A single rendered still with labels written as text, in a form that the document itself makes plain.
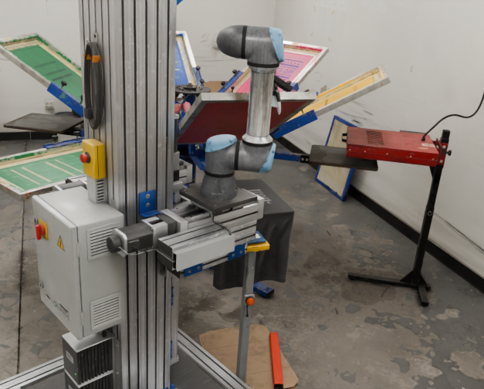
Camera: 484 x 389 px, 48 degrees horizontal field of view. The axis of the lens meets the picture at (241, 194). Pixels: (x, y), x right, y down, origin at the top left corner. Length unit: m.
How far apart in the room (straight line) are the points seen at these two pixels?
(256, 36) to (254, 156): 0.43
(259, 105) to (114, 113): 0.51
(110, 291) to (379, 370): 1.81
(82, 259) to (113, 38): 0.77
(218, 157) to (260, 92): 0.29
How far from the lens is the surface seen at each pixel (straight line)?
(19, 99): 7.11
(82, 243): 1.98
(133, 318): 2.33
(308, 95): 2.69
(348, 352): 3.45
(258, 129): 2.00
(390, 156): 3.59
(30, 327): 3.61
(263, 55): 1.92
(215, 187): 2.07
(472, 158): 4.36
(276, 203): 2.88
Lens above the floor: 2.07
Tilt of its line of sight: 22 degrees down
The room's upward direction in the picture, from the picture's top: 4 degrees clockwise
